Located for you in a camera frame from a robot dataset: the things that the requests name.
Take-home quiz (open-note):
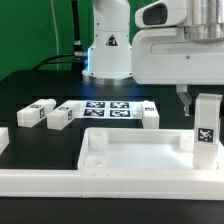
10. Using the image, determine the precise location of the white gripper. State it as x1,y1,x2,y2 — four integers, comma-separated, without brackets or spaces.
131,0,224,116

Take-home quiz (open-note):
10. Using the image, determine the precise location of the white desk top tray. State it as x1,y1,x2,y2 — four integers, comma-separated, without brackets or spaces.
77,127,224,172

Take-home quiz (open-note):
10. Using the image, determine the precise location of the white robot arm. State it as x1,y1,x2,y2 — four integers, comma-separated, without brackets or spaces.
83,0,224,105

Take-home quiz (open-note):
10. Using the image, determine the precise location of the fiducial marker sheet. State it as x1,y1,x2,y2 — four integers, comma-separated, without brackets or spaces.
75,100,142,119

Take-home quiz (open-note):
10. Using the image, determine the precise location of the white front fence bar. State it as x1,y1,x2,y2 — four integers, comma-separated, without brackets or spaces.
0,169,224,200

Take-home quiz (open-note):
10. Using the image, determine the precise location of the white fence bar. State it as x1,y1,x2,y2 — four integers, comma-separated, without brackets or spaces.
0,169,224,200
0,127,9,155

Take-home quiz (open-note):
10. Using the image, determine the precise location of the white left fence bar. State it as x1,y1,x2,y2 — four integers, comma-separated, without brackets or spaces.
0,127,9,155

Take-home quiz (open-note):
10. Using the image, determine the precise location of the black cable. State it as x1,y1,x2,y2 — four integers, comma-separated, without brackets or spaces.
32,0,84,72

